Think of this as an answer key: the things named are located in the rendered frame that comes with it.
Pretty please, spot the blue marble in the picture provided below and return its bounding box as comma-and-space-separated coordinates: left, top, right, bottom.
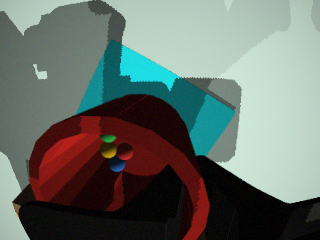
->
109, 155, 125, 172

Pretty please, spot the dark red marble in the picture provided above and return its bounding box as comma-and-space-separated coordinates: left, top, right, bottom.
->
116, 143, 133, 160

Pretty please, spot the yellow marble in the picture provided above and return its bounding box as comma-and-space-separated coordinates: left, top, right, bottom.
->
100, 142, 117, 158

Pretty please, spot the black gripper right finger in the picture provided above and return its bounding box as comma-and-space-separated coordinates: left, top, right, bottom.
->
196, 155, 320, 240

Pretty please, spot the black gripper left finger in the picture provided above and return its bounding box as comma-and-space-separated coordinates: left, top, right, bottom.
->
18, 164, 184, 240

